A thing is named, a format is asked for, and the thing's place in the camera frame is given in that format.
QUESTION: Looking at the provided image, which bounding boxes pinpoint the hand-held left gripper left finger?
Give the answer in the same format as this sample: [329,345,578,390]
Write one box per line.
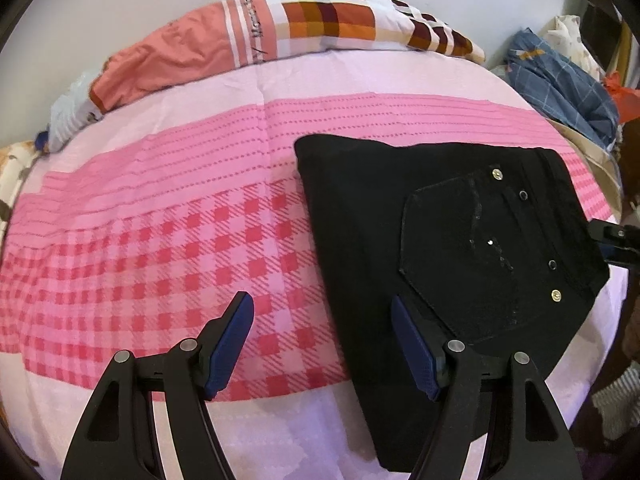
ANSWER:
[60,291,256,480]

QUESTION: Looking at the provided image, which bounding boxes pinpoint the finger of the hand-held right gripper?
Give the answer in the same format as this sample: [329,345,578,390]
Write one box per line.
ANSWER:
[586,220,640,267]

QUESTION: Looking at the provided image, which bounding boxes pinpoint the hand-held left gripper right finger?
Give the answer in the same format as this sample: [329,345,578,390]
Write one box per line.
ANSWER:
[390,294,583,480]

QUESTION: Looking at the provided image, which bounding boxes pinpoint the black pants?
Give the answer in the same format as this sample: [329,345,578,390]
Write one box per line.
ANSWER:
[294,133,611,473]

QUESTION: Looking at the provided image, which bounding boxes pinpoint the red plastic bag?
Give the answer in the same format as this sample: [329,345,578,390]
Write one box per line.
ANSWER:
[602,71,640,123]

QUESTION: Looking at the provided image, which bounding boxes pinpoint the pink patterned bedsheet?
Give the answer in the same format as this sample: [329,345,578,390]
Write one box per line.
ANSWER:
[0,50,631,480]

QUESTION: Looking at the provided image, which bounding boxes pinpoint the grey knit cloth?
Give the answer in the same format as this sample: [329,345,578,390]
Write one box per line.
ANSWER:
[592,365,640,441]

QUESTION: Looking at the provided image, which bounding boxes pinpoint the blue plaid cloth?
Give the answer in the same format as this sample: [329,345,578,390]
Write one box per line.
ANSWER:
[505,29,621,153]

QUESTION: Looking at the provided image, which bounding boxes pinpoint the white printed cloth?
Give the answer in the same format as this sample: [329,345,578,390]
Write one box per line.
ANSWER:
[542,14,608,81]

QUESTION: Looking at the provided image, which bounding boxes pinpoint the wooden furniture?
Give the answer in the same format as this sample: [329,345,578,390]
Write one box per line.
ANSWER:
[580,0,640,76]

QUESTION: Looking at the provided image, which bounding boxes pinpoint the floral pillow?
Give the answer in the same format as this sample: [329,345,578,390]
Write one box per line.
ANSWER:
[0,140,43,241]

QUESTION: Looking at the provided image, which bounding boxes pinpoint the orange plaid quilt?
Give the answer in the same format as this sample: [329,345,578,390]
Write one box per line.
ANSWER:
[47,0,486,153]

